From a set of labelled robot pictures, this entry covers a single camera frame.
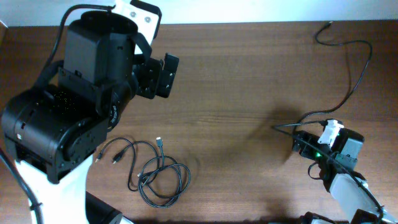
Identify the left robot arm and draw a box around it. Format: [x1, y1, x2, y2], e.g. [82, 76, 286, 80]
[1, 4, 179, 223]

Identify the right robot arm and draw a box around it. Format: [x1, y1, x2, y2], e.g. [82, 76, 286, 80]
[293, 124, 397, 223]

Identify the right camera black cable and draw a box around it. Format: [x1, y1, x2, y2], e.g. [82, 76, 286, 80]
[272, 120, 385, 223]

